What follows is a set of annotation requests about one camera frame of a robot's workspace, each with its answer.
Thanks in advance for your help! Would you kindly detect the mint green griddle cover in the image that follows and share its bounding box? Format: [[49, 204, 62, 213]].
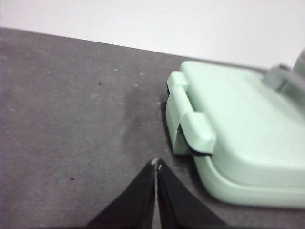
[[165, 61, 305, 189]]

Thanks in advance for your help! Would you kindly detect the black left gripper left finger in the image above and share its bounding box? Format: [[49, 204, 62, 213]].
[[85, 158, 157, 229]]

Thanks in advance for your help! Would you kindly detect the mint green breakfast machine base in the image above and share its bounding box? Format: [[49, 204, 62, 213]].
[[190, 152, 305, 210]]

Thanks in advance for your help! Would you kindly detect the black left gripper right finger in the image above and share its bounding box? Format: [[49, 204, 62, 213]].
[[156, 158, 227, 229]]

